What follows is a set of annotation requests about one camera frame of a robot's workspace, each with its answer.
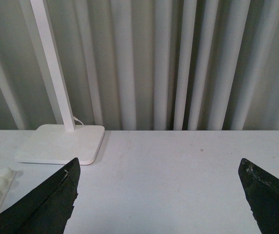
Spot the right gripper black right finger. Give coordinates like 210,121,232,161
238,158,279,234

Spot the white lamp stand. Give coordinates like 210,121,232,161
15,0,105,165

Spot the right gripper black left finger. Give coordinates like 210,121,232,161
0,158,80,234

